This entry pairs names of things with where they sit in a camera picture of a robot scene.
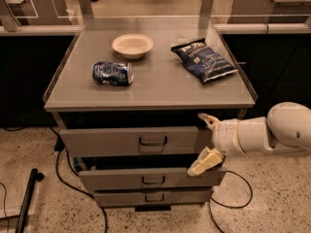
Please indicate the grey drawer cabinet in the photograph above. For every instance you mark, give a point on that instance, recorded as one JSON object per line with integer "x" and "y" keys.
{"x": 163, "y": 92}

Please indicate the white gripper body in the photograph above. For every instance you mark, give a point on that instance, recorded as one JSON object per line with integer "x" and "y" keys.
{"x": 225, "y": 137}

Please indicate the clear acrylic barrier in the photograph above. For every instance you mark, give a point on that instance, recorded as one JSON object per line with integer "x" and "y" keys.
{"x": 34, "y": 11}

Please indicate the grey bottom drawer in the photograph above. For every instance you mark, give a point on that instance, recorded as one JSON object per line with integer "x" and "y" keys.
{"x": 147, "y": 197}

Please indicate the black pole on floor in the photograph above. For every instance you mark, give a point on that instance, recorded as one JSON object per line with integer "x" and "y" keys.
{"x": 35, "y": 176}

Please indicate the grey top drawer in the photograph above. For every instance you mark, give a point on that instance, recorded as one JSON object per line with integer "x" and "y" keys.
{"x": 136, "y": 141}

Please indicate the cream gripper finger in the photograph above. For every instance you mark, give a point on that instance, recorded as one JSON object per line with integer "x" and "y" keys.
{"x": 211, "y": 121}
{"x": 206, "y": 160}

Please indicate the grey middle drawer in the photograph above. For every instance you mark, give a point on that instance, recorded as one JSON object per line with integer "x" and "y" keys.
{"x": 122, "y": 179}

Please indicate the blue chip bag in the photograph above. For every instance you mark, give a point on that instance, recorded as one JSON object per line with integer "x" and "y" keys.
{"x": 203, "y": 62}

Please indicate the grey drawer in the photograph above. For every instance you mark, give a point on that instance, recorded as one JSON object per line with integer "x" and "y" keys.
{"x": 136, "y": 141}
{"x": 147, "y": 197}
{"x": 122, "y": 179}

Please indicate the blue crushed soda can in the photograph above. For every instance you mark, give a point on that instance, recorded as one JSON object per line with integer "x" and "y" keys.
{"x": 113, "y": 73}

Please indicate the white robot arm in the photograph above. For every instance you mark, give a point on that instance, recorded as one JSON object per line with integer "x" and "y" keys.
{"x": 286, "y": 130}

